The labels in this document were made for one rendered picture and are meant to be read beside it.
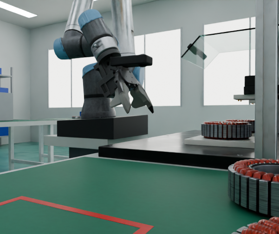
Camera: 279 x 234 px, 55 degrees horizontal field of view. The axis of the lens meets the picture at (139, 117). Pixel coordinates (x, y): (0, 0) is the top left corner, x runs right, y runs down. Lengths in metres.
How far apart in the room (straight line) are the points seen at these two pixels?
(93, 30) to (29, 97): 7.82
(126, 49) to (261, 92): 0.76
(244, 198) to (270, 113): 0.20
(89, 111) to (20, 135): 7.34
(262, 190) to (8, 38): 8.31
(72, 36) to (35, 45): 7.68
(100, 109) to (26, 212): 0.88
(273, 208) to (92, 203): 0.17
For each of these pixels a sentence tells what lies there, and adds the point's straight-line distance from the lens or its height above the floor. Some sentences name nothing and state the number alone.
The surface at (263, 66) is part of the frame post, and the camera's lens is 0.46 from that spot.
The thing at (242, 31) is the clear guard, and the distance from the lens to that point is 0.81.
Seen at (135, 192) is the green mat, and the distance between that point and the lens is 0.32.
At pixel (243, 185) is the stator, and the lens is 0.27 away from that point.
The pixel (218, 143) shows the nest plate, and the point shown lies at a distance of 0.59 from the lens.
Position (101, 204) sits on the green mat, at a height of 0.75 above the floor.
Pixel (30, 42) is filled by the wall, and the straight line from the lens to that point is 8.83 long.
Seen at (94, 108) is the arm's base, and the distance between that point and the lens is 1.12.
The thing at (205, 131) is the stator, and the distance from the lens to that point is 0.63.
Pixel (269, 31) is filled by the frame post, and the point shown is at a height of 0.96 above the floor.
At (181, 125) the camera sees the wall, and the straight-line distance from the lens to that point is 5.74.
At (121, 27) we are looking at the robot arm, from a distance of 1.14.
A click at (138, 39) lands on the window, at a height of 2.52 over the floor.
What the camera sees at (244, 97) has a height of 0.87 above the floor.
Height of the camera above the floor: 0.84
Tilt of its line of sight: 1 degrees down
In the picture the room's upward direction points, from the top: straight up
